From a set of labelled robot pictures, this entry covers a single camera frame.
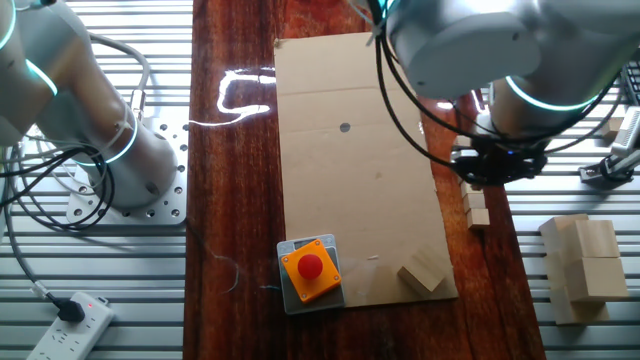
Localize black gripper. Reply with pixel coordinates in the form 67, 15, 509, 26
451, 147, 549, 187

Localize large wooden cube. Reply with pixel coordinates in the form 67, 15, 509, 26
562, 256, 630, 303
538, 213, 590, 254
569, 218, 621, 260
397, 244, 454, 296

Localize medium wooden block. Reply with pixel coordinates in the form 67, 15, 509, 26
599, 117, 625, 140

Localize black keyboard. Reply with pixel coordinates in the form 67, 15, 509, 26
622, 62, 640, 106

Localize brown cardboard sheet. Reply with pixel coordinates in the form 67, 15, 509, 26
273, 32, 460, 309

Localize orange emergency stop button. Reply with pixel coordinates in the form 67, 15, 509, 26
279, 238, 344, 305

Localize dark red wooden board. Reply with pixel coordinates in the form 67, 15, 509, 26
182, 0, 547, 360

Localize white power strip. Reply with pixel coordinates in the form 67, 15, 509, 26
25, 292, 116, 360

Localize metal camera mount arm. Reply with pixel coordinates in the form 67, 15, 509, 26
578, 149, 640, 190

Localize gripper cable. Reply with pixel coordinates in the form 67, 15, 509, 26
372, 29, 624, 171

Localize silver depth camera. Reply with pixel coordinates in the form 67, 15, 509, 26
610, 105, 640, 159

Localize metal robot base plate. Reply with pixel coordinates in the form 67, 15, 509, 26
66, 118, 190, 226

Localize grey cable with metal connector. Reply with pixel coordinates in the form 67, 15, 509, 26
87, 32, 152, 122

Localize black cable bundle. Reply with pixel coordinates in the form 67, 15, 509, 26
0, 143, 117, 232

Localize black power plug with cable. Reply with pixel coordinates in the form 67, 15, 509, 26
2, 199, 87, 324

